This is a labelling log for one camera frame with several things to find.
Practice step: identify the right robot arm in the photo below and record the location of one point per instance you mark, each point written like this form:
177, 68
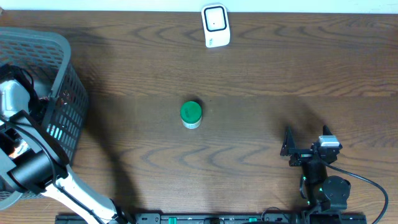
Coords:
327, 193

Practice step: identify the grey plastic basket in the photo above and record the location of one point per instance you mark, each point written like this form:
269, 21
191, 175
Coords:
47, 57

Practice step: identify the orange small box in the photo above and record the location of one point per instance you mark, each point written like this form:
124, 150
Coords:
20, 148

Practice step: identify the white barcode scanner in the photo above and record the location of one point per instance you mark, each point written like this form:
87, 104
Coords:
215, 25

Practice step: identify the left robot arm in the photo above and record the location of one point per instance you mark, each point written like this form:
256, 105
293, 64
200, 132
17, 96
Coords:
33, 161

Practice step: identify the green lid jar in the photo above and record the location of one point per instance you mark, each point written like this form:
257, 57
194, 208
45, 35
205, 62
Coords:
191, 114

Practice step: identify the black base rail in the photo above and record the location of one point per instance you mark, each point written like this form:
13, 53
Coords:
270, 216

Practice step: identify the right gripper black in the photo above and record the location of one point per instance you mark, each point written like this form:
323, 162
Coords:
301, 155

